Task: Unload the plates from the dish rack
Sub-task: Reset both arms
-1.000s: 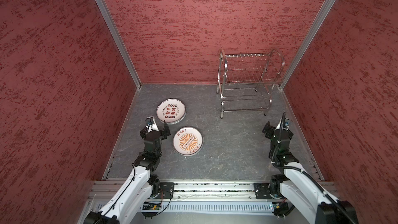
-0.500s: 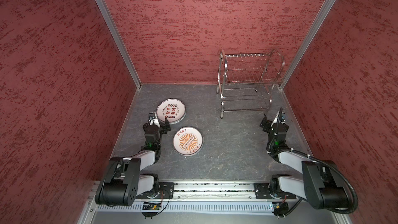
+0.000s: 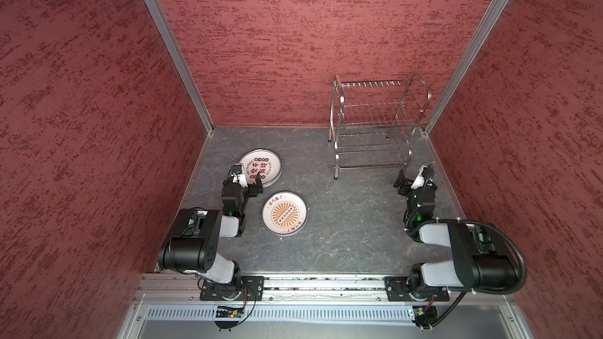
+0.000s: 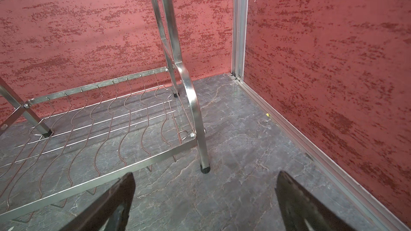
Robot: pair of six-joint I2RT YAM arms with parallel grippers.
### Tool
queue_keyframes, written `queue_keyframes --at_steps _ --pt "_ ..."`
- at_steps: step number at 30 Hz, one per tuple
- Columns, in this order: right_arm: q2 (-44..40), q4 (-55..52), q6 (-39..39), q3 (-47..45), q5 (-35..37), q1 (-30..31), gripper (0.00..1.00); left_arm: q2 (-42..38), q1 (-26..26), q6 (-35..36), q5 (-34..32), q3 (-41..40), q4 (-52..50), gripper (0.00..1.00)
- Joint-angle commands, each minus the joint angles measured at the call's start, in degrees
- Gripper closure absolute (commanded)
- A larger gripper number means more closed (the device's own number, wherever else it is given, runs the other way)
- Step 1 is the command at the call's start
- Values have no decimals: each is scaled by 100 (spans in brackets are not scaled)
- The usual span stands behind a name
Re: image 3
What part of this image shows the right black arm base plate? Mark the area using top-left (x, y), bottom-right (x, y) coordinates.
top-left (384, 276), bottom-right (450, 303)

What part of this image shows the right small circuit board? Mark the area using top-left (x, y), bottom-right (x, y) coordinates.
top-left (413, 306), bottom-right (438, 328)

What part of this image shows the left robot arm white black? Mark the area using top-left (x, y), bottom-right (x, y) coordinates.
top-left (157, 174), bottom-right (263, 301)

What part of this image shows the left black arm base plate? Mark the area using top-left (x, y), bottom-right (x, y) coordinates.
top-left (199, 276), bottom-right (265, 302)

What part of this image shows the left aluminium corner post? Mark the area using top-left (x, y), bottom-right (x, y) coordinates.
top-left (144, 0), bottom-right (215, 136)

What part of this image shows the right aluminium corner post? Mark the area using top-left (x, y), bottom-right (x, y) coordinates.
top-left (423, 0), bottom-right (510, 136)

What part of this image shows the aluminium mounting rail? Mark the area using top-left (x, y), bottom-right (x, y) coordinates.
top-left (136, 272), bottom-right (514, 306)

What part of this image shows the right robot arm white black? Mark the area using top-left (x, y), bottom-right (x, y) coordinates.
top-left (394, 165), bottom-right (527, 300)

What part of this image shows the left small circuit board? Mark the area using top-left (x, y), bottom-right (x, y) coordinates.
top-left (215, 305), bottom-right (246, 320)

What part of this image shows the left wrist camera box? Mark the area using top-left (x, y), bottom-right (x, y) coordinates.
top-left (229, 164), bottom-right (247, 188)

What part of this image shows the aluminium corner post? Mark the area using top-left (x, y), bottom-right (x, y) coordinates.
top-left (423, 0), bottom-right (510, 136)
top-left (144, 0), bottom-right (215, 136)

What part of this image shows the chrome wire dish rack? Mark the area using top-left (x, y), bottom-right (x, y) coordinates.
top-left (328, 74), bottom-right (433, 180)

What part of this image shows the small circuit board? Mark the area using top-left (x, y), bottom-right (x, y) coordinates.
top-left (413, 306), bottom-right (438, 328)
top-left (215, 305), bottom-right (246, 320)

